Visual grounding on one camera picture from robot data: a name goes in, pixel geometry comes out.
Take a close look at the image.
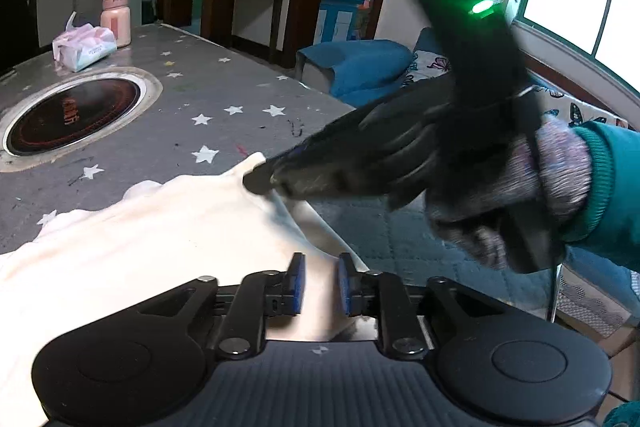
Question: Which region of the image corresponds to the round induction cooktop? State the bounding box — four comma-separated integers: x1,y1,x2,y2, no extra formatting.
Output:
1,66,163,173

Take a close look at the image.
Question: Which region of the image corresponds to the dark wooden side table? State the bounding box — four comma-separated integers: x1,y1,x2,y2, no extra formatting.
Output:
162,0,289,63

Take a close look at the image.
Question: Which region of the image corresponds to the wet wipes pack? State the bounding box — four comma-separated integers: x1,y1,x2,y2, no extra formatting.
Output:
52,12,117,72

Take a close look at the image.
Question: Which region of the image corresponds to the blue sofa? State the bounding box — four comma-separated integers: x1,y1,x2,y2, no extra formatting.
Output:
295,27,451,107

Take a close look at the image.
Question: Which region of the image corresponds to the pink thermos bottle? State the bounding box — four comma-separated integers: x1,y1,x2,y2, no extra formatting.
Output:
100,0,131,48

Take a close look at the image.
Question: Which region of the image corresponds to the teal sleeved right forearm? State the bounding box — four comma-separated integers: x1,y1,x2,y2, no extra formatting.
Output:
564,121,639,272

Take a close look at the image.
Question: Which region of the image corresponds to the cream white garment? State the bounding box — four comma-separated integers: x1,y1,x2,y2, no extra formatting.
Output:
1,153,359,426

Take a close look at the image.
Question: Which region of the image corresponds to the gloved right hand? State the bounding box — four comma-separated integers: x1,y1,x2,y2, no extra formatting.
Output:
425,116,593,270

